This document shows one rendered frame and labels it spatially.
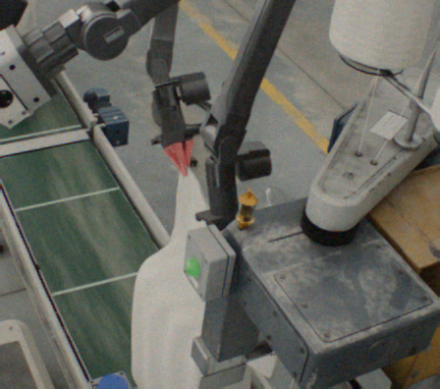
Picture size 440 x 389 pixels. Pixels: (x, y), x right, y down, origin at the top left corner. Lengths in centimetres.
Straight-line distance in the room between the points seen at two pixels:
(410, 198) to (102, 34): 58
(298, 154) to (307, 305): 268
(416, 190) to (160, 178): 222
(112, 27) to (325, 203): 44
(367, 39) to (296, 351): 51
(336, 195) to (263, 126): 276
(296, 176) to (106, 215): 121
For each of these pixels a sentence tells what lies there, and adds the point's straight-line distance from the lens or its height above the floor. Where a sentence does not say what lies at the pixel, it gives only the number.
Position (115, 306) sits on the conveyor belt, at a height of 38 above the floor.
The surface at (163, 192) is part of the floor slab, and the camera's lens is 340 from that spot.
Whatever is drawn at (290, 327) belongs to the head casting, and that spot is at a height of 132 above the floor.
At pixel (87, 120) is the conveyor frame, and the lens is 310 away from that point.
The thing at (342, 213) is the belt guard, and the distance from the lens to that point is 116.
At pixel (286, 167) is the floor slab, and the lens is 365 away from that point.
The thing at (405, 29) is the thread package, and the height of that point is 161.
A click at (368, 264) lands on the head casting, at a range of 119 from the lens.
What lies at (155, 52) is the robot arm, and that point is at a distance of 174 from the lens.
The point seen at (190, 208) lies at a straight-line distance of 177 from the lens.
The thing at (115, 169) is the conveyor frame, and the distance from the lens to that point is 288.
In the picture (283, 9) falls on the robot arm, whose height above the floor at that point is 154.
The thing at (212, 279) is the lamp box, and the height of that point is 129.
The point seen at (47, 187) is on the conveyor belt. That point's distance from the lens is 279.
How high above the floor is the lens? 211
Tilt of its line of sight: 36 degrees down
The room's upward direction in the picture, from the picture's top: 8 degrees clockwise
